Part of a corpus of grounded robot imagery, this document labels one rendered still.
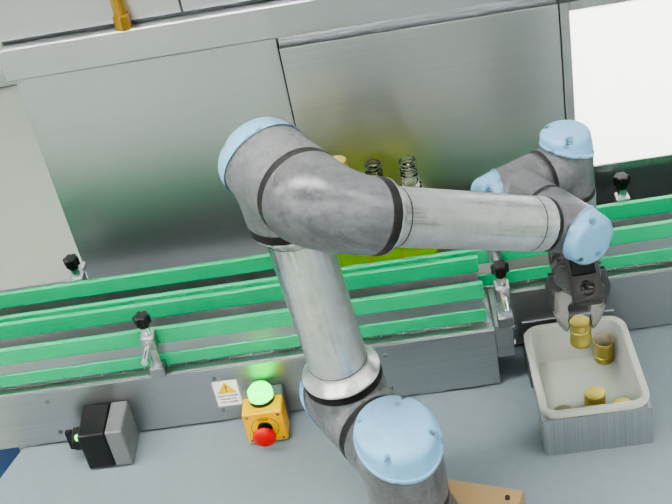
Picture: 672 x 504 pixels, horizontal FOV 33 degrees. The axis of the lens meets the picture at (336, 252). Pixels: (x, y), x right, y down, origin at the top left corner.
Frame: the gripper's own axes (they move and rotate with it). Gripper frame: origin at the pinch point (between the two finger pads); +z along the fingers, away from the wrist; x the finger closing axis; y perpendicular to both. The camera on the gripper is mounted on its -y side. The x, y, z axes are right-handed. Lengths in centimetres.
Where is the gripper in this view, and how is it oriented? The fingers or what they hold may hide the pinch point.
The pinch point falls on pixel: (580, 325)
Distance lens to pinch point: 187.9
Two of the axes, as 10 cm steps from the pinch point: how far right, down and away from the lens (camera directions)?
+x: -9.8, 1.3, 1.1
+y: 0.1, -5.8, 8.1
